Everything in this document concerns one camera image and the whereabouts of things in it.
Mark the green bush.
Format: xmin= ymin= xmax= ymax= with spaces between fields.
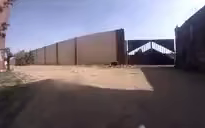
xmin=14 ymin=49 xmax=36 ymax=66

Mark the dark metal gate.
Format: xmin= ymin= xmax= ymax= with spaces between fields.
xmin=127 ymin=38 xmax=176 ymax=66

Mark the dark wall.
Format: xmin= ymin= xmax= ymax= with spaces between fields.
xmin=174 ymin=0 xmax=205 ymax=76

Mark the long beige panel wall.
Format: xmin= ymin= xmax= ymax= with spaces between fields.
xmin=29 ymin=28 xmax=128 ymax=66

